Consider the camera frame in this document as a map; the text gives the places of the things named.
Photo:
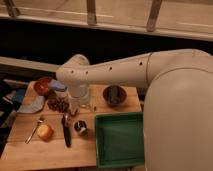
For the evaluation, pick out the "red bowl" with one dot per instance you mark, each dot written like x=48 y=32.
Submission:
x=41 y=86

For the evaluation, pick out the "green plastic tray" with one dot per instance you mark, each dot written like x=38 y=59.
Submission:
x=119 y=140

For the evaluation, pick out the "metal spoon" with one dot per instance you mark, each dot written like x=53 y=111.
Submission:
x=39 y=122

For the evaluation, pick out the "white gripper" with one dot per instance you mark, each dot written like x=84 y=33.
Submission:
x=78 y=95

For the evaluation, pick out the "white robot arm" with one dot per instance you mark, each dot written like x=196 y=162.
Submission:
x=178 y=106

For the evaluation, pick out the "grey blue towel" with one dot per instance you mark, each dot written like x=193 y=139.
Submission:
x=34 y=107

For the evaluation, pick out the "blue sponge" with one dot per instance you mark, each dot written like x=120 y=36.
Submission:
x=56 y=85

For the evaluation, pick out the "yellow red apple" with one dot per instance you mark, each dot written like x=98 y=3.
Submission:
x=44 y=132

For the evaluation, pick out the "black handled knife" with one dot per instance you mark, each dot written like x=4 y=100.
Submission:
x=66 y=132

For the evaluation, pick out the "small metal cup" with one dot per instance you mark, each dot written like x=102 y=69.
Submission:
x=80 y=127

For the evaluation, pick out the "bunch of dark grapes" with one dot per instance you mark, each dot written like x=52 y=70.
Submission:
x=59 y=105

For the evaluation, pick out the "dark brown bowl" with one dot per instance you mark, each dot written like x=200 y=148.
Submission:
x=114 y=95

